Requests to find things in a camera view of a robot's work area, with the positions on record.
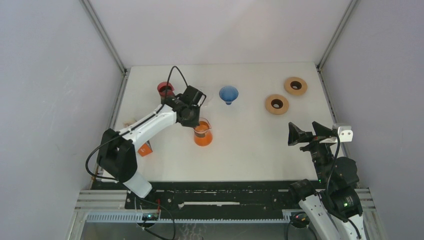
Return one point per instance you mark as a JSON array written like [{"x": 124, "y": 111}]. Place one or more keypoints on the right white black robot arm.
[{"x": 335, "y": 212}]

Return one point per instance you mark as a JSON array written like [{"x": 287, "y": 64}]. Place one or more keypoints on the orange coffee filter box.
[{"x": 146, "y": 148}]

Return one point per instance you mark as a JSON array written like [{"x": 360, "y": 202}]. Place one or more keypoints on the red black carafe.
[{"x": 165, "y": 89}]

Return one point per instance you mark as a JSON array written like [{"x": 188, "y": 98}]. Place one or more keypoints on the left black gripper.
[{"x": 195, "y": 122}]

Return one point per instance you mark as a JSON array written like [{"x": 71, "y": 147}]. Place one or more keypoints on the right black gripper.
[{"x": 295, "y": 135}]

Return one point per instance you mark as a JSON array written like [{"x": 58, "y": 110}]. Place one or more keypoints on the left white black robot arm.
[{"x": 117, "y": 153}]

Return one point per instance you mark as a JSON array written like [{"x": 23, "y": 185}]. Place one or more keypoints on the orange glass carafe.
[{"x": 202, "y": 134}]

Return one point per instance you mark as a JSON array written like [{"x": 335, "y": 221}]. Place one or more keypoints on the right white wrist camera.
[{"x": 341, "y": 133}]

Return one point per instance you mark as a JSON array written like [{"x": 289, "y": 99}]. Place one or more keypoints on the clear glass dripper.
[{"x": 208, "y": 91}]

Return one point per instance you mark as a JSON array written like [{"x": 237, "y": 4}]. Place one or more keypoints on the blue glass dripper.
[{"x": 228, "y": 94}]

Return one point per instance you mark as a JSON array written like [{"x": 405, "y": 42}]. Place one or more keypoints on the wooden dripper ring holder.
[{"x": 276, "y": 104}]

